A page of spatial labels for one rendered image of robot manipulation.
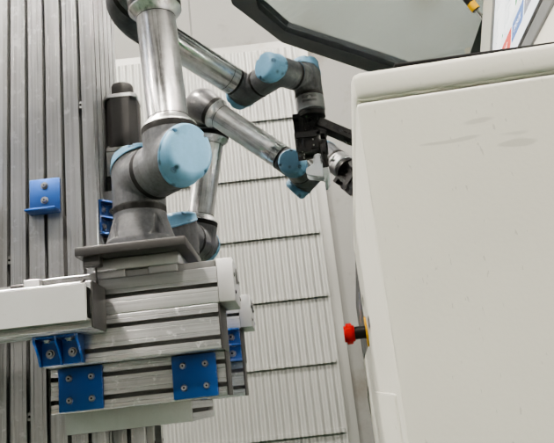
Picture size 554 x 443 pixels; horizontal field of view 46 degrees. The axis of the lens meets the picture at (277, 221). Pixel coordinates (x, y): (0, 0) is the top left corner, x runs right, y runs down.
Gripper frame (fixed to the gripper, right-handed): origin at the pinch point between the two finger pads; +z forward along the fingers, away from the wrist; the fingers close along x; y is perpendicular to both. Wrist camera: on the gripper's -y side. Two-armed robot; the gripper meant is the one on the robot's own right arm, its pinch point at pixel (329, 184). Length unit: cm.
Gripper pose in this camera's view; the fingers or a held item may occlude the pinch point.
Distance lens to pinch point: 166.0
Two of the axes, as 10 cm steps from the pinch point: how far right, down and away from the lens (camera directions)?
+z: 1.1, 9.6, -2.6
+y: -9.9, 1.3, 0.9
